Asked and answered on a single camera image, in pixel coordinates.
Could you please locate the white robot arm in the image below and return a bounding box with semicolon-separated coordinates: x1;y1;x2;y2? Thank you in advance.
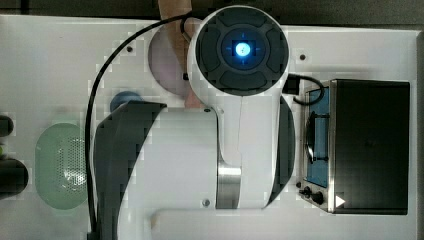
90;6;295;240

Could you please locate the green perforated strainer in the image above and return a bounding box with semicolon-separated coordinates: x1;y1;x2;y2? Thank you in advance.
35;123;87;210

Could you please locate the lavender round plate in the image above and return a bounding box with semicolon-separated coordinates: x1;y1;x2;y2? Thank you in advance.
148;27;189;98

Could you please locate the large black pot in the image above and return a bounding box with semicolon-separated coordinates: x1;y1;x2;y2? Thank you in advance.
0;159;29;200

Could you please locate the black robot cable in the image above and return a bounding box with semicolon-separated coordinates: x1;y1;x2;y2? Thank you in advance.
84;12;194;234

